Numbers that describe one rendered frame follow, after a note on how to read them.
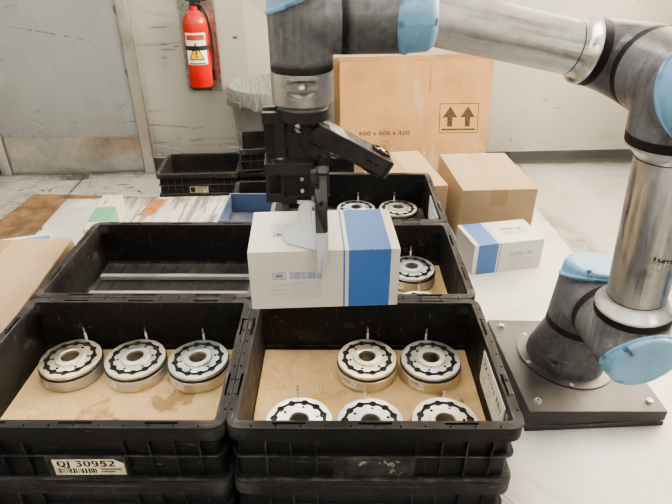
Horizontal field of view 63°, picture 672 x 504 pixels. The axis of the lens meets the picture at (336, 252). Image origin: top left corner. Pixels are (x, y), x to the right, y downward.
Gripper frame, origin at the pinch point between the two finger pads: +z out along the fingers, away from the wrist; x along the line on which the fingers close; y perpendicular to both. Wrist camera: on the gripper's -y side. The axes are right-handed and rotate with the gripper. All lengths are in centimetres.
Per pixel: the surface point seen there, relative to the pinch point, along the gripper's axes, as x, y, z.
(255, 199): -96, 19, 36
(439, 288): -29.6, -25.6, 28.2
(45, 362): -7, 48, 25
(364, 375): -0.1, -6.4, 24.8
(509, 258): -56, -51, 37
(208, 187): -186, 52, 70
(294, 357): -8.9, 5.4, 27.9
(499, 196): -74, -53, 28
